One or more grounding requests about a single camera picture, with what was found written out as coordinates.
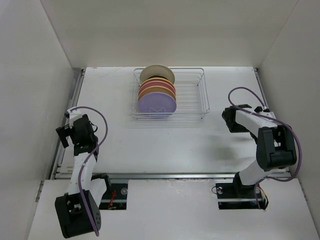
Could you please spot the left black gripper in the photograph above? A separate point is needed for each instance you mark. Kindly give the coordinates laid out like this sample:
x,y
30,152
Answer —
x,y
64,131

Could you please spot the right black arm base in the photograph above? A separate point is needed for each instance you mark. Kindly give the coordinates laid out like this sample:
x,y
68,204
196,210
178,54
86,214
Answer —
x,y
253,198

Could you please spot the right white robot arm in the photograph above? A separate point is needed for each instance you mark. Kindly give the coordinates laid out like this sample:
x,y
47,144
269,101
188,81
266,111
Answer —
x,y
275,145

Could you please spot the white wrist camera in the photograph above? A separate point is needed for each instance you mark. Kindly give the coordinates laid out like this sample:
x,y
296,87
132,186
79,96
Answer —
x,y
264,111
73,115

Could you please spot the white wire dish rack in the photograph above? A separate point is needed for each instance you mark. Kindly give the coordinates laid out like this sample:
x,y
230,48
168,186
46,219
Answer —
x,y
192,98

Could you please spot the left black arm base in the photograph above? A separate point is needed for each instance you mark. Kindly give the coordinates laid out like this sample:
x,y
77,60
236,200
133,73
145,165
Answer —
x,y
116,198

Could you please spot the beige plastic plate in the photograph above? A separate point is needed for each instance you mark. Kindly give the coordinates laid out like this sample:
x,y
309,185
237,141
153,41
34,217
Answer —
x,y
157,70

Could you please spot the yellow plastic plate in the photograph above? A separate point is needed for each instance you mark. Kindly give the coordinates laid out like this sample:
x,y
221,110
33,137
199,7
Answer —
x,y
156,89
158,81

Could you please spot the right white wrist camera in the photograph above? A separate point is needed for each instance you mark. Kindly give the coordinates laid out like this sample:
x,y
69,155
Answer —
x,y
264,111

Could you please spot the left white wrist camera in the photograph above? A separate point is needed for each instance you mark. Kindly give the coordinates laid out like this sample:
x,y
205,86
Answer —
x,y
73,115

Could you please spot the purple plastic plate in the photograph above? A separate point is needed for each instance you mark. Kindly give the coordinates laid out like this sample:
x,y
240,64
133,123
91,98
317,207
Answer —
x,y
157,105

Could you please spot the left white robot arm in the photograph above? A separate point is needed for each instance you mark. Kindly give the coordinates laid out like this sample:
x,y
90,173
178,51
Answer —
x,y
78,208

